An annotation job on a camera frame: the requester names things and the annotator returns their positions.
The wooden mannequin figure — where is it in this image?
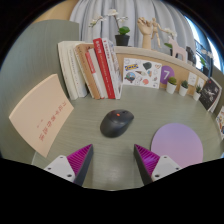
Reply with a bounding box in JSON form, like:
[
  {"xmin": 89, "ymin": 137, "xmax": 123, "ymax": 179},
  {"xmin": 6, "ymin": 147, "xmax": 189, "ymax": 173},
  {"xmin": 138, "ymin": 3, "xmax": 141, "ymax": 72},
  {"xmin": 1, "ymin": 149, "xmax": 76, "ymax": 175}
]
[{"xmin": 150, "ymin": 17, "xmax": 168, "ymax": 49}]

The black computer mouse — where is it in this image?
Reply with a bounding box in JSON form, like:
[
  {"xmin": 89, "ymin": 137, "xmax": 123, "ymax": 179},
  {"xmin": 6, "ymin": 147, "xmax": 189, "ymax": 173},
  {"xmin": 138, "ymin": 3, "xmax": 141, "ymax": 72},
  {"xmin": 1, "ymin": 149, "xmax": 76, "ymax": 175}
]
[{"xmin": 99, "ymin": 109, "xmax": 135, "ymax": 139}]

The beige book with red text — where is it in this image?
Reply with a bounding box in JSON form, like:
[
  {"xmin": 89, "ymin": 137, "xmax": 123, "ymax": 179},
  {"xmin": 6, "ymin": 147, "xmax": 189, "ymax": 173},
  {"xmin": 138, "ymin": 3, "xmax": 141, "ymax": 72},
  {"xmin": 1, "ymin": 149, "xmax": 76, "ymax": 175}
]
[{"xmin": 8, "ymin": 73, "xmax": 75, "ymax": 159}]

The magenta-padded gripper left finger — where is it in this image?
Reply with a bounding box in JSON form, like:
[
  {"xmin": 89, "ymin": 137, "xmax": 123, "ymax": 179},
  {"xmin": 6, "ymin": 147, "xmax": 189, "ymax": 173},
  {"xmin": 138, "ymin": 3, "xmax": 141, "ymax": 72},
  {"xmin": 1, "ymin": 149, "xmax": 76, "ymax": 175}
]
[{"xmin": 43, "ymin": 143, "xmax": 94, "ymax": 187}]

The white orchid plant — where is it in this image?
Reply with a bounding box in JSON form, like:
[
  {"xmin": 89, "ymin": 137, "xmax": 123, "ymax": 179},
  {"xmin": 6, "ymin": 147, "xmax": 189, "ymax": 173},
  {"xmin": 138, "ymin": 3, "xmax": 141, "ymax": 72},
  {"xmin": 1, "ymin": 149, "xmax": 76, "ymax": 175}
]
[{"xmin": 162, "ymin": 27, "xmax": 178, "ymax": 56}]

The pink wooden horse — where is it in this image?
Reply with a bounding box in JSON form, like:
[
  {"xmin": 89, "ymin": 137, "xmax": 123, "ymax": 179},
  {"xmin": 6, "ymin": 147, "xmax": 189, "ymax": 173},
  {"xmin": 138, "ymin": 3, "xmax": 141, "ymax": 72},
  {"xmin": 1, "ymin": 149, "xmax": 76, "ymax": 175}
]
[{"xmin": 167, "ymin": 36, "xmax": 188, "ymax": 62}]

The round purple mouse pad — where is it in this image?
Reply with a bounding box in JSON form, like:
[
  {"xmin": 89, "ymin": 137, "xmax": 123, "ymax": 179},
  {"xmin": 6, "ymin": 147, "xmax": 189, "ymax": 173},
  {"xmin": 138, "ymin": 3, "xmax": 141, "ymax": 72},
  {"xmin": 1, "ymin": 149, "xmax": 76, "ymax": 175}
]
[{"xmin": 150, "ymin": 122, "xmax": 204, "ymax": 169}]

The white sticker sheet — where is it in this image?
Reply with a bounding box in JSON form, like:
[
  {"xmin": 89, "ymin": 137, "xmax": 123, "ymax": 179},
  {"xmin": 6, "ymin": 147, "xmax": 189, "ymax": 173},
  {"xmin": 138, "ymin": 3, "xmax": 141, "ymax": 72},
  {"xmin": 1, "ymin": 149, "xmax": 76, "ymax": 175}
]
[{"xmin": 122, "ymin": 57, "xmax": 163, "ymax": 90}]

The brown book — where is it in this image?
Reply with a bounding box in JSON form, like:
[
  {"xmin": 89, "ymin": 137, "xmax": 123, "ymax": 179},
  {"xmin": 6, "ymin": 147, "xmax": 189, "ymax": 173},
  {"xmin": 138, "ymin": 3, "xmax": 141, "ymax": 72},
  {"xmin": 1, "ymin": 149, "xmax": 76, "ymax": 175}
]
[{"xmin": 74, "ymin": 43, "xmax": 101, "ymax": 100}]

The white orchid in dark pot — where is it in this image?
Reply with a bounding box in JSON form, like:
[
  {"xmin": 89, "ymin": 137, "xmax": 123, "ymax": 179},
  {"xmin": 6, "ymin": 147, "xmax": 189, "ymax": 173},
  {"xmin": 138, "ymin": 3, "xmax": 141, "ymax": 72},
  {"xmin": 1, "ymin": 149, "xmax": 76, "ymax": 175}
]
[{"xmin": 199, "ymin": 49, "xmax": 214, "ymax": 77}]

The wooden hand model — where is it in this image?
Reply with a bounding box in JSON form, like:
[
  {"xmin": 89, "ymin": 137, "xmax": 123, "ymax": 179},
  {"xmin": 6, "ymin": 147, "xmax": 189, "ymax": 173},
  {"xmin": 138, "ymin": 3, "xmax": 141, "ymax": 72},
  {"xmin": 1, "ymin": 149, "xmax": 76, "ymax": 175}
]
[{"xmin": 136, "ymin": 16, "xmax": 154, "ymax": 50}]

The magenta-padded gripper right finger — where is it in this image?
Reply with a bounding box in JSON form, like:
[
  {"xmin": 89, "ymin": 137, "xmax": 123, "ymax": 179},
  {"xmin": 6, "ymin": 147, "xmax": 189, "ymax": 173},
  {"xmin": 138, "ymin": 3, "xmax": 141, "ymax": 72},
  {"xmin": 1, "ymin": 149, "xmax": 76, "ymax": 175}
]
[{"xmin": 133, "ymin": 143, "xmax": 183, "ymax": 186}]

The round purple number sticker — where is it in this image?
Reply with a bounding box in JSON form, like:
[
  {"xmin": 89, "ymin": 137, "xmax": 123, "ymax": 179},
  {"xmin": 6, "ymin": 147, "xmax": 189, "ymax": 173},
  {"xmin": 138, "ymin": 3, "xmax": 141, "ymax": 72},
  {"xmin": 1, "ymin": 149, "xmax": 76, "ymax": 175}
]
[{"xmin": 159, "ymin": 65, "xmax": 175, "ymax": 85}]

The black book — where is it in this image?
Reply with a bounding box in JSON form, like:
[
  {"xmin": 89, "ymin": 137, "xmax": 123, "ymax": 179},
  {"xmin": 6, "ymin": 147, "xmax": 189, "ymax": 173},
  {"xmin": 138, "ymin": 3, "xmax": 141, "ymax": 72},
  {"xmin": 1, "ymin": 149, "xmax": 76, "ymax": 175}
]
[{"xmin": 198, "ymin": 76, "xmax": 223, "ymax": 113}]

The colourful picture book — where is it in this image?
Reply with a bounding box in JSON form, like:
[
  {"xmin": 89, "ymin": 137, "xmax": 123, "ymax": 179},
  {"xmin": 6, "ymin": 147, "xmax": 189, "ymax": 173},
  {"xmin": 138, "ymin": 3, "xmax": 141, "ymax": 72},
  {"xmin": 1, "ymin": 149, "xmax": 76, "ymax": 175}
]
[{"xmin": 215, "ymin": 105, "xmax": 224, "ymax": 140}]

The grey curtain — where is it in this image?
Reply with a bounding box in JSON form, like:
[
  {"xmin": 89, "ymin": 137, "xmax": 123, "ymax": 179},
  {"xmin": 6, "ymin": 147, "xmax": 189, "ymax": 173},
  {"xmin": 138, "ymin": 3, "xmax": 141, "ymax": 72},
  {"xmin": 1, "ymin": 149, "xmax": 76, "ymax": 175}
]
[{"xmin": 69, "ymin": 0, "xmax": 196, "ymax": 54}]

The thin white red-spined book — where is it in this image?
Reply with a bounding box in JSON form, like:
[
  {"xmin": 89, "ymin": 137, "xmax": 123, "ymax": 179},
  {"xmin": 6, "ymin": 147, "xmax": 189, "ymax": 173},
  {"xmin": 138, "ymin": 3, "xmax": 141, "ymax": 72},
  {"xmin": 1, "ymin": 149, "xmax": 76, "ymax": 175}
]
[{"xmin": 84, "ymin": 48, "xmax": 108, "ymax": 100}]

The white orchid in black pot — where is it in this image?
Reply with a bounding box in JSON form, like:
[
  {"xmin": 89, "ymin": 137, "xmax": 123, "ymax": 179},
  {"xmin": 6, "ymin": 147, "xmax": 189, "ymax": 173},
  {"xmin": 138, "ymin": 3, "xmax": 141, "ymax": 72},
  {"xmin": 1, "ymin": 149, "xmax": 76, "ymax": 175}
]
[{"xmin": 88, "ymin": 8, "xmax": 132, "ymax": 47}]

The window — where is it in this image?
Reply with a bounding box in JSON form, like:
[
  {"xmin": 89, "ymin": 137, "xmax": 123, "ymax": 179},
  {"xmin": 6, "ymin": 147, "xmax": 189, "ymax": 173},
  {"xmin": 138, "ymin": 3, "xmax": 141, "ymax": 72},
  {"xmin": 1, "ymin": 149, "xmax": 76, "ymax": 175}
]
[{"xmin": 184, "ymin": 14, "xmax": 223, "ymax": 73}]

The dark wooden horse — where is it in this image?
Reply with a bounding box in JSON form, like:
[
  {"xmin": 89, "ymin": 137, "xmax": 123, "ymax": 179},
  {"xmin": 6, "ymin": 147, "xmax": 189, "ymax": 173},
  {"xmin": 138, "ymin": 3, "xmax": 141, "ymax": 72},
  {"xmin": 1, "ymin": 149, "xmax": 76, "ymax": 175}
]
[{"xmin": 185, "ymin": 45, "xmax": 198, "ymax": 65}]

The white wall socket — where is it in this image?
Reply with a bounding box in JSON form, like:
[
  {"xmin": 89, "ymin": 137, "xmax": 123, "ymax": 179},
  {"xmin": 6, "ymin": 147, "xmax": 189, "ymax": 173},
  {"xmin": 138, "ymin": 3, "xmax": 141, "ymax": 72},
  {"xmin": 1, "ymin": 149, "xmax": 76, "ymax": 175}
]
[
  {"xmin": 187, "ymin": 71, "xmax": 198, "ymax": 87},
  {"xmin": 197, "ymin": 77, "xmax": 206, "ymax": 90}
]

